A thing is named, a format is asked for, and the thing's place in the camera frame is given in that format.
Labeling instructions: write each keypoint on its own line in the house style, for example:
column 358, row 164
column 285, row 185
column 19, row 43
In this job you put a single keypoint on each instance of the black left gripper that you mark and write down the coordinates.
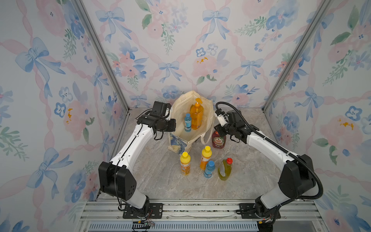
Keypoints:
column 173, row 125

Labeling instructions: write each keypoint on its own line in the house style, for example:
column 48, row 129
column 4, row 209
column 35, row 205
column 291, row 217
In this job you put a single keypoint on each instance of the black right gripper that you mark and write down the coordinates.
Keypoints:
column 219, row 128

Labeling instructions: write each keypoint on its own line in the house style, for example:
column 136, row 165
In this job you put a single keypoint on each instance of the dark red soap bottle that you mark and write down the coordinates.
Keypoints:
column 218, row 141

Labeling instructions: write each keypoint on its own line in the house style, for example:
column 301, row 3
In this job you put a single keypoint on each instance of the cream canvas shopping bag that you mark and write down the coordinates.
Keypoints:
column 181, row 140

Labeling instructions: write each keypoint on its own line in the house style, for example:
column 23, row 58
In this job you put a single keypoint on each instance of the small blue bottle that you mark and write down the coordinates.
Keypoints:
column 187, row 123
column 210, row 167

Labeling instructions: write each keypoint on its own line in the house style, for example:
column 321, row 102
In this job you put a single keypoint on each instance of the orange pump soap bottle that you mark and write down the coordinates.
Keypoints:
column 196, row 113

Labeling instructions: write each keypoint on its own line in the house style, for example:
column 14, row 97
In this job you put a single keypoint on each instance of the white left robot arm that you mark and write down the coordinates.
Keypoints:
column 107, row 175

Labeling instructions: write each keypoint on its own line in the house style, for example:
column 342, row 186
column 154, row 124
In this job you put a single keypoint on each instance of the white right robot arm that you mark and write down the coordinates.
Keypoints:
column 297, row 180

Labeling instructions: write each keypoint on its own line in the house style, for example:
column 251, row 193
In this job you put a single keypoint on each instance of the green soap bottle red cap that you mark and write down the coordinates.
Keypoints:
column 225, row 168

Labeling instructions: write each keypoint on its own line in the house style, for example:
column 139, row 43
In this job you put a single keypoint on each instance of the orange bottle yellow cap right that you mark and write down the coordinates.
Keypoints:
column 206, row 155

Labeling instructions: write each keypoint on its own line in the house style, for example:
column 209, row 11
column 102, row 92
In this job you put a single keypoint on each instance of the orange bottle yellow cap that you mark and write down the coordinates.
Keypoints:
column 185, row 160
column 206, row 155

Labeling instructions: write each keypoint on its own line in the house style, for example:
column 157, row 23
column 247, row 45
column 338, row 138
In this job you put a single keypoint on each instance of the orange bottle yellow cap left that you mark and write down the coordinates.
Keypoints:
column 185, row 160

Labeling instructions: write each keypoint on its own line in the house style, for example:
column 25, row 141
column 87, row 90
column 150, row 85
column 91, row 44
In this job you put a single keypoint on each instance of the small blue bottle front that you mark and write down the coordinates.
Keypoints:
column 210, row 167

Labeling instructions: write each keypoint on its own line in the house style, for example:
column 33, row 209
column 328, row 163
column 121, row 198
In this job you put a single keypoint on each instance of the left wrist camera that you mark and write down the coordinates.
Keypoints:
column 161, row 110

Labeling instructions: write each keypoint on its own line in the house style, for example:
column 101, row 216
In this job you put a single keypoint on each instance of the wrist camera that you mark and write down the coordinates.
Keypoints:
column 220, row 115
column 161, row 110

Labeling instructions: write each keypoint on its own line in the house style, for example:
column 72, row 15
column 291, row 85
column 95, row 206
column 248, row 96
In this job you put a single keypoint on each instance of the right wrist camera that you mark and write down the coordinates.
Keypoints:
column 220, row 115

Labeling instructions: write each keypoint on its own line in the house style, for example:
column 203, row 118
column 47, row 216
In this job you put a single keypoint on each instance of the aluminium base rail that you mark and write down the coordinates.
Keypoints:
column 199, row 216

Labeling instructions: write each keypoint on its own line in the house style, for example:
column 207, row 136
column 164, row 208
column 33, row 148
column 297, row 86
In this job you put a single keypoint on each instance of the aluminium corner post left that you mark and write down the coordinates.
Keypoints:
column 86, row 21

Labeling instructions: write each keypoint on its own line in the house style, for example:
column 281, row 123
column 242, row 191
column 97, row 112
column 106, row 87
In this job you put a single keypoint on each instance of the aluminium corner post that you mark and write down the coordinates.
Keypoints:
column 86, row 21
column 318, row 16

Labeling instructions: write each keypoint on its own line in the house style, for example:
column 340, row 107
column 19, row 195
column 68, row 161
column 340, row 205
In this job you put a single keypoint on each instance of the aluminium corner post right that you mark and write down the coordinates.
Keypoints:
column 318, row 16

